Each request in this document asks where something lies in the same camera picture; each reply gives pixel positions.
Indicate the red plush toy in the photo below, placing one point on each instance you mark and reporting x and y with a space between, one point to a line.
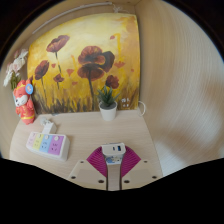
24 103

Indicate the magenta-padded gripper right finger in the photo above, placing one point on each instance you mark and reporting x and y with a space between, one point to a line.
131 165

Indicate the yellow poppy flower painting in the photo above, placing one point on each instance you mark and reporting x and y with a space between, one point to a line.
83 40

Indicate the white charger block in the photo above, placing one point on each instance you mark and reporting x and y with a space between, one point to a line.
113 149

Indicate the small green plant white pot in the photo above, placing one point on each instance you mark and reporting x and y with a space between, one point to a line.
108 110

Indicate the white pastel-socket power strip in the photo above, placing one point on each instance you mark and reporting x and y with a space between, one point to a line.
46 145

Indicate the pink white flowers in vase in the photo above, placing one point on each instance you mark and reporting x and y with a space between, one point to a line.
15 65

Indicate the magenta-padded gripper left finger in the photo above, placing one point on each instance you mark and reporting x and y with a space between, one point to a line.
95 165

